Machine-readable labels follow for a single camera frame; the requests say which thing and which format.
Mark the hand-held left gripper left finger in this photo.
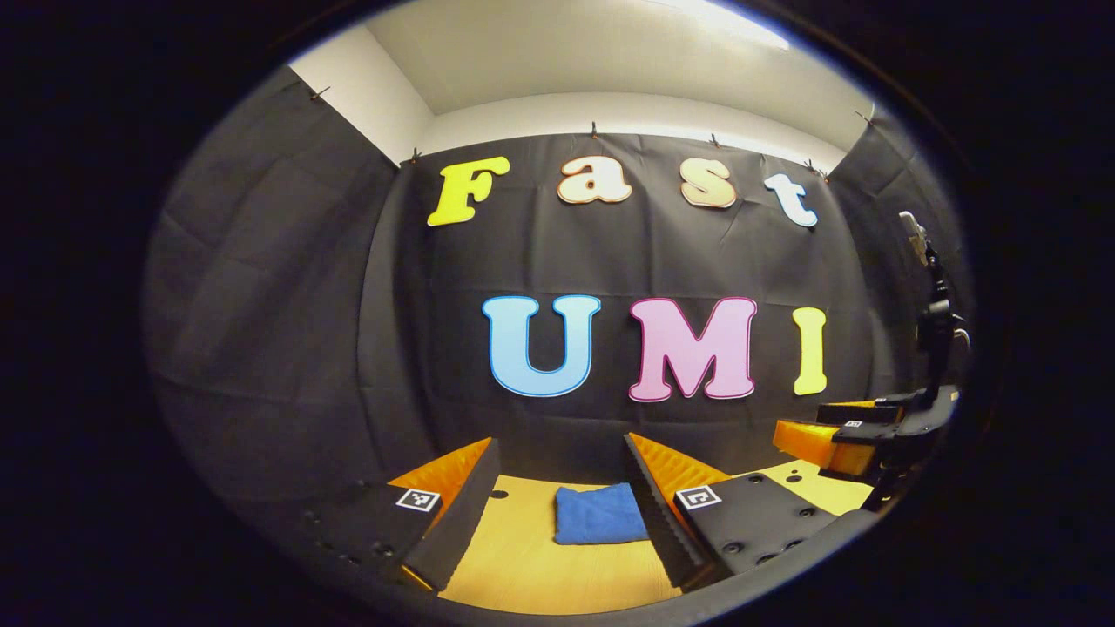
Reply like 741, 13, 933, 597
301, 437, 502, 593

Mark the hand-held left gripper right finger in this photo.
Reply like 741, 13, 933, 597
625, 433, 872, 589

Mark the blue button shirt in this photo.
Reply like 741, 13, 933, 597
554, 483, 650, 546

